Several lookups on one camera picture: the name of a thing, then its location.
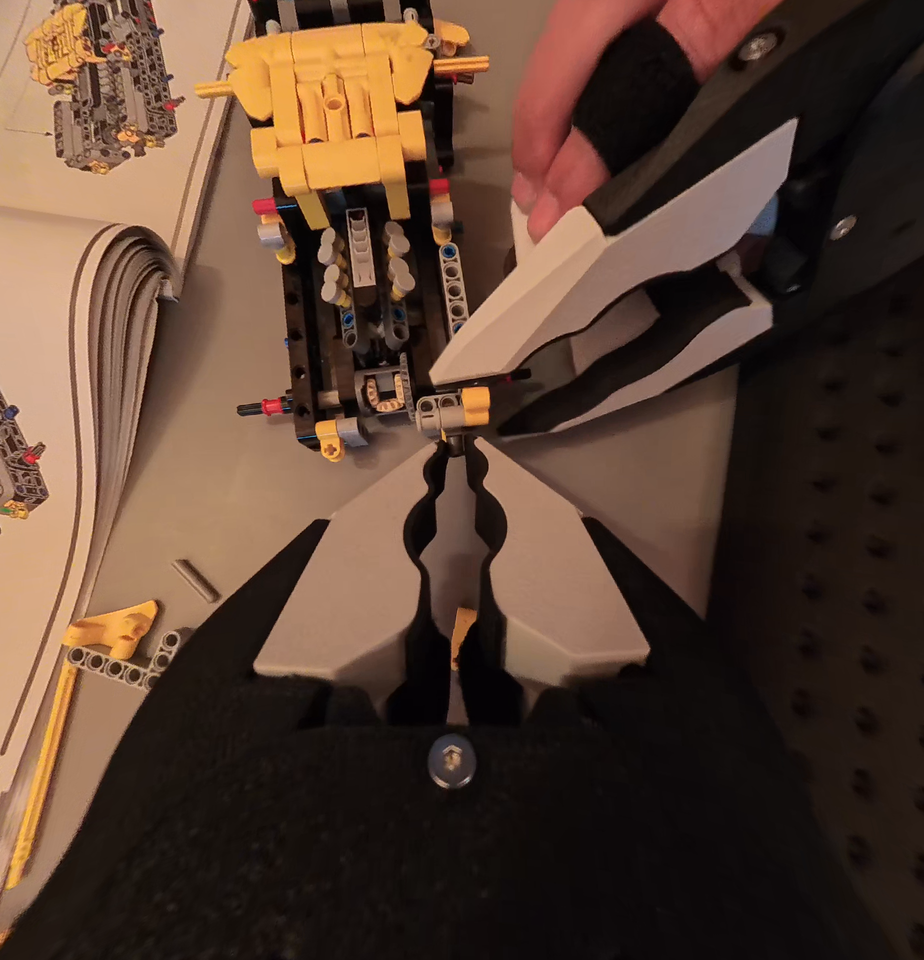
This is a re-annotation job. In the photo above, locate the person's right hand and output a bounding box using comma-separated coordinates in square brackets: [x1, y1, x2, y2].
[510, 0, 793, 245]

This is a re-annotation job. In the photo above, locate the open instruction booklet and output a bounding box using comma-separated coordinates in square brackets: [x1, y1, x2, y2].
[0, 0, 258, 931]

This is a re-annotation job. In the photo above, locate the grey holed beam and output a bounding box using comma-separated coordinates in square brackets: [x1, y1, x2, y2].
[66, 628, 186, 690]

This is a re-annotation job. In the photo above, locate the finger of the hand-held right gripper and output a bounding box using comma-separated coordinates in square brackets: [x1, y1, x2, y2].
[428, 116, 801, 387]
[498, 264, 776, 441]

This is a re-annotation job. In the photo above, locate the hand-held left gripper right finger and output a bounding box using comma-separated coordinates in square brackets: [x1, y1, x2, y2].
[464, 435, 652, 708]

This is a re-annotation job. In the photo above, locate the grey desk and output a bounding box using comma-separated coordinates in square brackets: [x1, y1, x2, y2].
[0, 0, 741, 931]

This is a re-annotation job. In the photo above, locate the long yellow strip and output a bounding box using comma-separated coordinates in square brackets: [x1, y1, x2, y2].
[4, 663, 81, 891]

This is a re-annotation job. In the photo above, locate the yellow black brick car model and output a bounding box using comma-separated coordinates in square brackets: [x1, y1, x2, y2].
[194, 0, 534, 462]

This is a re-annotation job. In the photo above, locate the yellow curved brick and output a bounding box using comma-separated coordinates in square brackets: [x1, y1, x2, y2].
[60, 599, 160, 658]

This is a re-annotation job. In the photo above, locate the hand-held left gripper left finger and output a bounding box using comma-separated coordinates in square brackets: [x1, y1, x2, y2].
[252, 441, 444, 702]

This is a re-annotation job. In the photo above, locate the grey axle connector piece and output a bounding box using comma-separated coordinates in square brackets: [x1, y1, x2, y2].
[414, 393, 468, 456]

